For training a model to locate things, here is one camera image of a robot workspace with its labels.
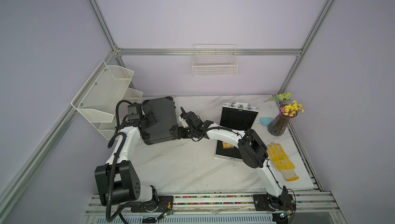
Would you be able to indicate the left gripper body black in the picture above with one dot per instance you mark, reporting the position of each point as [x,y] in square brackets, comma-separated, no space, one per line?
[149,120]

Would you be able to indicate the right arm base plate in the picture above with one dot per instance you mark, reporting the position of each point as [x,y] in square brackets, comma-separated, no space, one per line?
[264,202]

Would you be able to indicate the white two-tier mesh shelf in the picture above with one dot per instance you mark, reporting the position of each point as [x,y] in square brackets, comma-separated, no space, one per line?
[97,99]

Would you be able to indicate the aluminium frame rail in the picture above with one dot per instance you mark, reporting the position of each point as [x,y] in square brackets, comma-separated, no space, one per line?
[306,201]

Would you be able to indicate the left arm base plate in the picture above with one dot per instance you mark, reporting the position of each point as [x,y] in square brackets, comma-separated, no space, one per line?
[158,205]

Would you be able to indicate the yellow artificial flowers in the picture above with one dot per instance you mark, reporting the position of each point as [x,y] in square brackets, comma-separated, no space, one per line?
[290,108]

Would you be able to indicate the teal plastic scoop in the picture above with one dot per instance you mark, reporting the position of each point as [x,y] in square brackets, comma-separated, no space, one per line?
[265,121]

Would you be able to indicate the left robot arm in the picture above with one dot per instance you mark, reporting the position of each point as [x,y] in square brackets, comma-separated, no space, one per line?
[118,184]

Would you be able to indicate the yellow dotted work glove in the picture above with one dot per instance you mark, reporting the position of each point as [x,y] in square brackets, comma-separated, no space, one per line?
[281,161]

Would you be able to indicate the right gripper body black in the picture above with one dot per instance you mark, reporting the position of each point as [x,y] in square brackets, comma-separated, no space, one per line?
[188,132]

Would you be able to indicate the purple glass vase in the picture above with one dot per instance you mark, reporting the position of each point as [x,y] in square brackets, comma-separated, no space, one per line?
[278,126]

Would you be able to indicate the white wire wall basket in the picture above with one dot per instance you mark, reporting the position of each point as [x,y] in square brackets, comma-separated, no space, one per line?
[214,60]

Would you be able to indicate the silver aluminium poker case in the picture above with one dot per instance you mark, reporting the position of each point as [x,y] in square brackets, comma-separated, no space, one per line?
[239,116]

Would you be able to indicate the dark grey poker case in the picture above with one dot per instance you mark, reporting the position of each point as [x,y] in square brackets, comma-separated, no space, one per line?
[167,126]

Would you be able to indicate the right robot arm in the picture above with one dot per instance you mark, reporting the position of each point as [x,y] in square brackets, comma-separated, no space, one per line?
[253,153]

